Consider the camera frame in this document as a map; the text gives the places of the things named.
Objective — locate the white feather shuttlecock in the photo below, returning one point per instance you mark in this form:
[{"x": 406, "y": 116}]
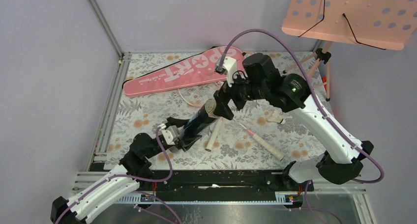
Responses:
[{"x": 210, "y": 106}]

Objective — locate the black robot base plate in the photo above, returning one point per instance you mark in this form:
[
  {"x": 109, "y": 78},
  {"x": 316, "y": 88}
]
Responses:
[{"x": 225, "y": 186}]

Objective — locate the pink music stand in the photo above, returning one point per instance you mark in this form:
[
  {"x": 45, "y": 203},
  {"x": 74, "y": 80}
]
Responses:
[{"x": 352, "y": 29}]

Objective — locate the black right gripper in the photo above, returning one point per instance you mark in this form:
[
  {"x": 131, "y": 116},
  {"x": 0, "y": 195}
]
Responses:
[{"x": 222, "y": 98}]

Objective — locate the pink badminton racket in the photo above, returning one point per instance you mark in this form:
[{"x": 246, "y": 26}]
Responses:
[
  {"x": 196, "y": 96},
  {"x": 271, "y": 149}
]

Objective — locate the pink racket bag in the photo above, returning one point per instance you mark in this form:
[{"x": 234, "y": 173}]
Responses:
[{"x": 192, "y": 71}]

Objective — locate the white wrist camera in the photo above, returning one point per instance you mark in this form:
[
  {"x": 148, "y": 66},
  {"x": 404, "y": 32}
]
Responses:
[
  {"x": 169, "y": 133},
  {"x": 229, "y": 66}
]

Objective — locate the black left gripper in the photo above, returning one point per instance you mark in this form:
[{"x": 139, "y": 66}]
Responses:
[{"x": 185, "y": 143}]

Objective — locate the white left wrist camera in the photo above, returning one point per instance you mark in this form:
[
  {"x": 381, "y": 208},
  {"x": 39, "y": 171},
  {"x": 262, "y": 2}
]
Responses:
[{"x": 169, "y": 133}]

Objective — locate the floral fern tablecloth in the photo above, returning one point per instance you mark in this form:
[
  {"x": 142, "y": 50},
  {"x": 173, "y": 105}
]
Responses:
[{"x": 234, "y": 148}]

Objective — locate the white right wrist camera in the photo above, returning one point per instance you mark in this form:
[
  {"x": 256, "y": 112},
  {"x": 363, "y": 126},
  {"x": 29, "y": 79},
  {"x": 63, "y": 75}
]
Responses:
[{"x": 229, "y": 66}]

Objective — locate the black shuttlecock tube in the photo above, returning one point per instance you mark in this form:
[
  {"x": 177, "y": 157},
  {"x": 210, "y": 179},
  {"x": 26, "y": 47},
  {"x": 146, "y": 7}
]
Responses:
[{"x": 197, "y": 123}]

